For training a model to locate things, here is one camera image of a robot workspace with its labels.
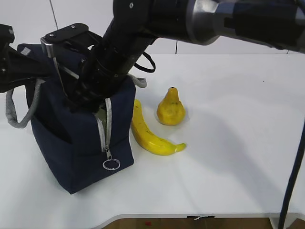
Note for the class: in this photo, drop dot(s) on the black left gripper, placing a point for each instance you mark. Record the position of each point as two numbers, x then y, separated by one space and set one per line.
18 67

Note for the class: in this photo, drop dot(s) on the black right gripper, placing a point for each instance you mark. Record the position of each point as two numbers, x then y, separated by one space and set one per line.
103 74

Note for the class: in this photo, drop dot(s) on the yellow banana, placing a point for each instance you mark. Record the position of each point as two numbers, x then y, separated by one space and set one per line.
147 139

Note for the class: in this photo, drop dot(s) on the navy blue lunch bag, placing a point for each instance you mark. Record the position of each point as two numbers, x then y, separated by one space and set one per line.
74 144

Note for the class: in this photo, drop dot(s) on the yellow pear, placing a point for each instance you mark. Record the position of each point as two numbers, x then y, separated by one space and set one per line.
170 110

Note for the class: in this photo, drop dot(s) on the green lid glass container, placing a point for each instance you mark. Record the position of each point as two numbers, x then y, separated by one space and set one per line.
101 114

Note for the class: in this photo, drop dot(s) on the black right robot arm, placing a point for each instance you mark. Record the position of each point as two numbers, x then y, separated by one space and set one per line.
136 24

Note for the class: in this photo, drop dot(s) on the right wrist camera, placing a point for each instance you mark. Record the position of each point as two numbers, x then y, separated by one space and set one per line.
60 36

